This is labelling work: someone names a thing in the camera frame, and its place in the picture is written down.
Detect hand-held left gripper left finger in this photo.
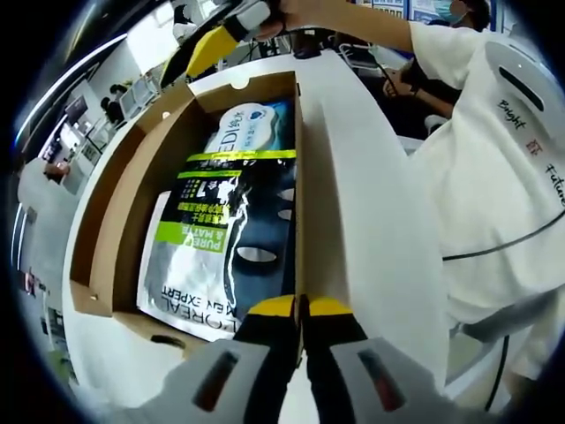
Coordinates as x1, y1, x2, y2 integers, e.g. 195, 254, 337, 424
109, 294, 298, 424

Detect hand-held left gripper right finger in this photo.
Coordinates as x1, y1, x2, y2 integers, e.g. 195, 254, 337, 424
302, 295, 469, 424

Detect white lidded wet wipes pack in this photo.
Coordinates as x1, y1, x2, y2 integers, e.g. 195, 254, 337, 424
205, 101, 293, 155

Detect black green mask packet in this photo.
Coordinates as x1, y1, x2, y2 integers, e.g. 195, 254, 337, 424
136, 148, 298, 342

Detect brown cardboard shoe box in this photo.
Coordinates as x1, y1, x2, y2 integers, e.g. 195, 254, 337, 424
68, 70, 306, 354

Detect person's right hand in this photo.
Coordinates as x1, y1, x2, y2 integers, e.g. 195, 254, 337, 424
258, 0, 324, 42

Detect white framed chair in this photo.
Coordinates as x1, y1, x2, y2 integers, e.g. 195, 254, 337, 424
338, 42, 386, 77

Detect operator in white shirt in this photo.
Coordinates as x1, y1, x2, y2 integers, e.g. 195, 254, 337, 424
410, 21, 565, 381

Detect white chest device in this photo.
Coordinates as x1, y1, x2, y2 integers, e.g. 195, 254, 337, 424
485, 39, 558, 115

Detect black hanging cable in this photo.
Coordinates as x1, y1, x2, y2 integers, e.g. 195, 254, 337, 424
485, 335, 512, 412

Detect dark device cable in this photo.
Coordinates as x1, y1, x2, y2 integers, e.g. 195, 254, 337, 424
441, 211, 565, 261

